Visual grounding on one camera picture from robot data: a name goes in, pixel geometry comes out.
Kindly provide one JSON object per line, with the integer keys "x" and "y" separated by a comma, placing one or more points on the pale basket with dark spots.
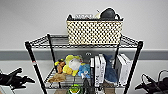
{"x": 95, "y": 31}

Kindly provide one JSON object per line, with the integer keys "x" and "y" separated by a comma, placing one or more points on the tall white box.
{"x": 123, "y": 68}

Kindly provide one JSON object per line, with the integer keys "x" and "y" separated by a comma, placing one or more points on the stacked brown boxes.
{"x": 109, "y": 88}

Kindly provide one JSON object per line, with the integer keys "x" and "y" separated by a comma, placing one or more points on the brown plush toy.
{"x": 59, "y": 75}

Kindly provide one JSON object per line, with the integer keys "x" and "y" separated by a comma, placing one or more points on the small cardboard box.
{"x": 61, "y": 91}

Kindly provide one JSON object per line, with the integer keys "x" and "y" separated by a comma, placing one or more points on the slim white box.
{"x": 102, "y": 68}

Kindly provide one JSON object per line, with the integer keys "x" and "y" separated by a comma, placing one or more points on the green and yellow toy bowl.
{"x": 74, "y": 89}

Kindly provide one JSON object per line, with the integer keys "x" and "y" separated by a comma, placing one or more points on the white Oculus box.
{"x": 95, "y": 71}

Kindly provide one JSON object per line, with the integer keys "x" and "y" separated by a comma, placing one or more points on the black pointed bag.
{"x": 86, "y": 86}

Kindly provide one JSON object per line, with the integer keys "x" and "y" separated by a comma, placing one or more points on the small light blue toy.
{"x": 85, "y": 70}

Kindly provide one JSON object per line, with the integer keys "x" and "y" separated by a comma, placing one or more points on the grey plush toy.
{"x": 108, "y": 13}

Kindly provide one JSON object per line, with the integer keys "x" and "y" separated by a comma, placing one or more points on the large yellow plush toy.
{"x": 97, "y": 14}

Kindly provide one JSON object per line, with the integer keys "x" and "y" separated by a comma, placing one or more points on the magazine with face print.
{"x": 84, "y": 16}

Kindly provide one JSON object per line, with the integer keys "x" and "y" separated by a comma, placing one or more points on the long grey wall band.
{"x": 13, "y": 55}

